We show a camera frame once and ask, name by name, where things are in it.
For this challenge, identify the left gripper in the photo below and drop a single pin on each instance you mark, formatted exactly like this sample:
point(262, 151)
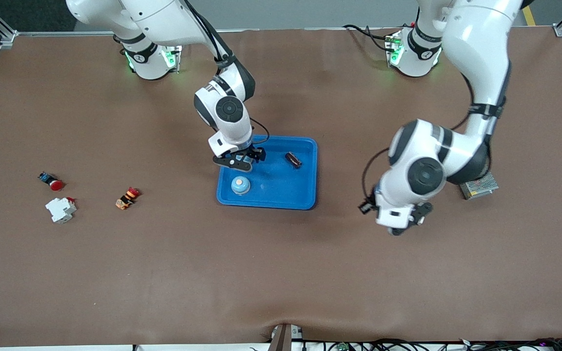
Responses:
point(422, 210)

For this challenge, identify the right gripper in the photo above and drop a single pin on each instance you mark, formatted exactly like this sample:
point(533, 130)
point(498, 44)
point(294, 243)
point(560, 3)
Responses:
point(252, 154)

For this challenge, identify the light blue call bell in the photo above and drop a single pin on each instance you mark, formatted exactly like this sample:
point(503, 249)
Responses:
point(238, 158)
point(240, 185)

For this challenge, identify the long black capacitor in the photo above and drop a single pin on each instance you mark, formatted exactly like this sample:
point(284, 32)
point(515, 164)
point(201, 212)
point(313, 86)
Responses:
point(293, 160)

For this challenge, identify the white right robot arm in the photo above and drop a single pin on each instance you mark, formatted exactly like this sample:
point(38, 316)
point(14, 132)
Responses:
point(164, 19)

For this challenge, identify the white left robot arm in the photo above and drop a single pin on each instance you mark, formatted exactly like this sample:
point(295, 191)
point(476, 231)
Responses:
point(476, 44)

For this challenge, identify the blue plastic tray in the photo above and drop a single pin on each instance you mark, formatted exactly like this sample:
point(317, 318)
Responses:
point(281, 195)

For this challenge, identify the metal mesh power supply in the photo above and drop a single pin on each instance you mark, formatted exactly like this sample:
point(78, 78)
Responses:
point(481, 189)

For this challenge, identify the red orange emergency stop button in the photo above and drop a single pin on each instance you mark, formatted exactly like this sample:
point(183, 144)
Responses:
point(127, 199)

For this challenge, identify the small green circuit board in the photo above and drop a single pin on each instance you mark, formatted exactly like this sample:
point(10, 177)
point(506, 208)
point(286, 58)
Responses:
point(342, 346)

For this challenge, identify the white circuit breaker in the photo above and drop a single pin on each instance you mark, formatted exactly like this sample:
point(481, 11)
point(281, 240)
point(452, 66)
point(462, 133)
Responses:
point(60, 210)

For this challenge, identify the grey metal camera bracket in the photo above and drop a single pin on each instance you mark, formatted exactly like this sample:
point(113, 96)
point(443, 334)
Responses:
point(283, 339)

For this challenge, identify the red push button switch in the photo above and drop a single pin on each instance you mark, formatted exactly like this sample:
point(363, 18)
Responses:
point(54, 184)

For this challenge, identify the aluminium table edge rail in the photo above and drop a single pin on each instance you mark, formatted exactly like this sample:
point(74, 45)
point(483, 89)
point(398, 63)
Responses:
point(66, 33)

